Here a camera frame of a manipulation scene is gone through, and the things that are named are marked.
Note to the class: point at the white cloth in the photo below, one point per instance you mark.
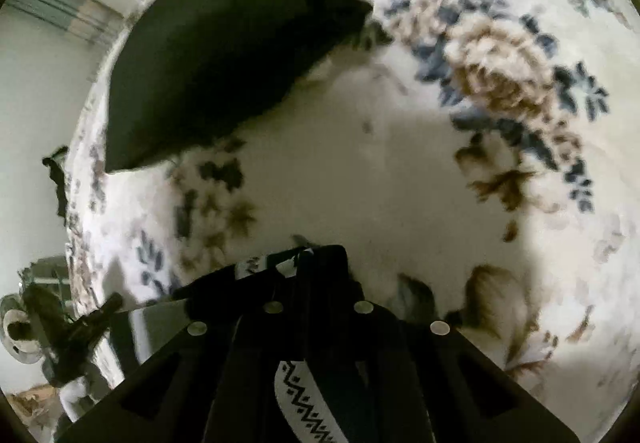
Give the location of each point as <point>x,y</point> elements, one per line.
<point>80,393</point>

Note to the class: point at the dark green pillow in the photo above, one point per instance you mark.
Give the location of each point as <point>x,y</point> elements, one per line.
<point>215,53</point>

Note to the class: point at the floral blanket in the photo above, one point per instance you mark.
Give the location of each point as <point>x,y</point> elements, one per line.
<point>400,163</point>

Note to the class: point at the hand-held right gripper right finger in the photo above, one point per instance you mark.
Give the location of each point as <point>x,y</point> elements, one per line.
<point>400,358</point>

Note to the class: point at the white fan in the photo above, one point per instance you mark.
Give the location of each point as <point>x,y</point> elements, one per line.
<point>20,333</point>

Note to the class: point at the black garment with patterned band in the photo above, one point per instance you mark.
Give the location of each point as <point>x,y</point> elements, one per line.
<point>300,398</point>

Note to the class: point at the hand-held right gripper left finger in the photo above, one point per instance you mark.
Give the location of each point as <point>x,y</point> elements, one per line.
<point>250,348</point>

